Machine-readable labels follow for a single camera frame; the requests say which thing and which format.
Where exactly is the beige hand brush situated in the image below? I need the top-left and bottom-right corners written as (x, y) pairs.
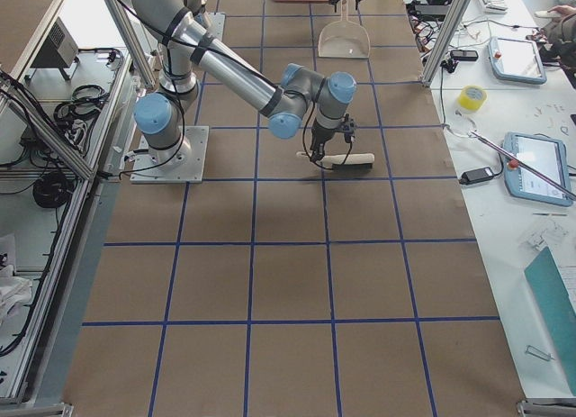
top-left (296, 151), bottom-right (375, 172)

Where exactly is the beige plastic dustpan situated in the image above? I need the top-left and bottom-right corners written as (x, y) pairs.
top-left (318, 0), bottom-right (371, 59)

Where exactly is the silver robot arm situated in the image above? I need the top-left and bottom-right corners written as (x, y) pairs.
top-left (130, 0), bottom-right (356, 163)

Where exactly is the yellow tape roll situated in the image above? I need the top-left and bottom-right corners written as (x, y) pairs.
top-left (456, 85), bottom-right (487, 113)

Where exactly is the black power adapter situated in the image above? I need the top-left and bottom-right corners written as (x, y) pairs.
top-left (458, 167), bottom-right (495, 186)

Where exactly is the far blue teach pendant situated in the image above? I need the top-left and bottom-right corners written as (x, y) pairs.
top-left (488, 37), bottom-right (547, 85)

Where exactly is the blue teach pendant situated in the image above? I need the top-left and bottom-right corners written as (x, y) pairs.
top-left (502, 132), bottom-right (573, 207)
top-left (488, 37), bottom-right (547, 85)

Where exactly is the near blue teach pendant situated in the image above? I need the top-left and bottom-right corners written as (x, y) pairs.
top-left (502, 132), bottom-right (573, 207)

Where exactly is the teal notebook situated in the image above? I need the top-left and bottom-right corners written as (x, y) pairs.
top-left (524, 247), bottom-right (575, 394)

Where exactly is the grey metal box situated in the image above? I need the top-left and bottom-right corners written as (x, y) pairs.
top-left (24, 17), bottom-right (79, 81)

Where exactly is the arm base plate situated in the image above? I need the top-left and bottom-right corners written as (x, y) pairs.
top-left (130, 125), bottom-right (210, 184)
top-left (194, 12), bottom-right (225, 49)

